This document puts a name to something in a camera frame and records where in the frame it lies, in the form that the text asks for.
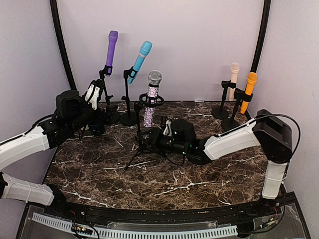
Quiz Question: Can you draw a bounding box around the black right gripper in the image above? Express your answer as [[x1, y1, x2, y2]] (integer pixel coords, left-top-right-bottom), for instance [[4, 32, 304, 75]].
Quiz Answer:
[[138, 127, 189, 155]]

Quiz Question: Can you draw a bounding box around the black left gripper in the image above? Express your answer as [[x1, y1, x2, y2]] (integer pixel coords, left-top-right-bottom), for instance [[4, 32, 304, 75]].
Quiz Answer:
[[68, 94, 118, 134]]

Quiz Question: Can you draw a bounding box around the black tripod shock-mount stand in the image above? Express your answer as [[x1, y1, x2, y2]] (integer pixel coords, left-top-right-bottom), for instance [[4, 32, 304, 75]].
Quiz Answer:
[[124, 93, 185, 171]]

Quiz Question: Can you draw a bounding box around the rhinestone silver-head microphone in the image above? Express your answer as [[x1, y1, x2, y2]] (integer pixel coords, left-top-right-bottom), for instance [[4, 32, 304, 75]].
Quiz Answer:
[[144, 70, 162, 127]]

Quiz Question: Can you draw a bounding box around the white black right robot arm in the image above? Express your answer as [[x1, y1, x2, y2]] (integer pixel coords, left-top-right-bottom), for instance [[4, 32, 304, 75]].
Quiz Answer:
[[138, 110, 298, 216]]

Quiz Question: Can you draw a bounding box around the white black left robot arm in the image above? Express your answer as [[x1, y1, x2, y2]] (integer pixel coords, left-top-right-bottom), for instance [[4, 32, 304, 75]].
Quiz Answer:
[[0, 86, 117, 217]]

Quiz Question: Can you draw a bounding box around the black stand holding purple microphone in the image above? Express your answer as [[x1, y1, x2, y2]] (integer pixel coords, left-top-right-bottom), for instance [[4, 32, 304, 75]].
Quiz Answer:
[[99, 65, 121, 125]]

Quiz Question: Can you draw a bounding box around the black stand holding blue microphone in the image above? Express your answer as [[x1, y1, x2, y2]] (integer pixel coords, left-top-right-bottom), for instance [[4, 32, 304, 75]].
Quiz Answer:
[[120, 67, 137, 126]]

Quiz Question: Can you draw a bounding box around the black stand holding white microphone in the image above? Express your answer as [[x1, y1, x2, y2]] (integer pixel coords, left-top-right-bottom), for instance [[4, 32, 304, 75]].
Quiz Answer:
[[211, 80, 236, 120]]

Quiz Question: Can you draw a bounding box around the black stand holding orange microphone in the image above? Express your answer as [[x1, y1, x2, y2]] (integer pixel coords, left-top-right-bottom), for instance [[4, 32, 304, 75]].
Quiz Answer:
[[221, 88, 253, 131]]

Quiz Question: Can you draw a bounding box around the purple microphone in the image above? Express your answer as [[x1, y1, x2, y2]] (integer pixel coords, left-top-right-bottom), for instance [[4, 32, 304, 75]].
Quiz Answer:
[[106, 30, 118, 76]]

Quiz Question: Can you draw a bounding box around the cream white microphone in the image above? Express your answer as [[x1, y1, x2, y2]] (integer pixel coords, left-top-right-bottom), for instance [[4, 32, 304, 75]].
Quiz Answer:
[[229, 62, 240, 101]]

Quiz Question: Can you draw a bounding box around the light blue microphone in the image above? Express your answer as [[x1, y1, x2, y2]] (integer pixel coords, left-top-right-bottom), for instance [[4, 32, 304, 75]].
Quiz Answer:
[[128, 41, 153, 84]]

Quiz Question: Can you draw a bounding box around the orange microphone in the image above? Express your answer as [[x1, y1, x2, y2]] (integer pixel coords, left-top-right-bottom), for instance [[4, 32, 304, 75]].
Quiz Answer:
[[240, 72, 257, 114]]

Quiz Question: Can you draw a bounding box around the dark blue cup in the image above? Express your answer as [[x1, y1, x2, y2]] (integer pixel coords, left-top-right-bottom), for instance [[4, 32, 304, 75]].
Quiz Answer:
[[88, 120, 105, 136]]

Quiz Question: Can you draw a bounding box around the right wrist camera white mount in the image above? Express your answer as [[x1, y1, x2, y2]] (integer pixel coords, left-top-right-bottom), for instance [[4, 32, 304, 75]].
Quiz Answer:
[[160, 117, 172, 136]]

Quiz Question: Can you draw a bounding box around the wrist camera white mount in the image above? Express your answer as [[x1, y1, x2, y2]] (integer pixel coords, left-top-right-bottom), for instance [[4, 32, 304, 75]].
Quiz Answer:
[[160, 117, 172, 136], [84, 79, 104, 110]]

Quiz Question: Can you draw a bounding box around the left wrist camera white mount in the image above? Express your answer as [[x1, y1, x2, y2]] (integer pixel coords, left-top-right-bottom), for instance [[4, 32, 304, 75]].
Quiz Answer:
[[84, 79, 104, 110]]

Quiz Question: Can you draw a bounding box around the black left corner frame post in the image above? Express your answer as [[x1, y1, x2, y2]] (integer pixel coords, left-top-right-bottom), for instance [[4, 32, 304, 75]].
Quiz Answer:
[[49, 0, 77, 90]]

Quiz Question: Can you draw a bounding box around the black corner frame post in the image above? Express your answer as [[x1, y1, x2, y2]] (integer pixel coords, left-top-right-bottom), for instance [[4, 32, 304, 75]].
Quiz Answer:
[[250, 0, 271, 73], [49, 0, 77, 90]]

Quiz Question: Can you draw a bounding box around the white slotted cable duct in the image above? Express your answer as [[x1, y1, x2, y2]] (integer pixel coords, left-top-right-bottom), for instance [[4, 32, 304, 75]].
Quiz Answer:
[[31, 213, 238, 239]]

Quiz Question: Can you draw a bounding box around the black front table rail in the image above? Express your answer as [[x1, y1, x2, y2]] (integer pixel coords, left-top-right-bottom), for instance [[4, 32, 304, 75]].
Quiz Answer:
[[44, 194, 292, 225]]

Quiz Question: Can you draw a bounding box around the black right corner frame post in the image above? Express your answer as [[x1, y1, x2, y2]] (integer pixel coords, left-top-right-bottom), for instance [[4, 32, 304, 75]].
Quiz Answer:
[[250, 0, 271, 73]]

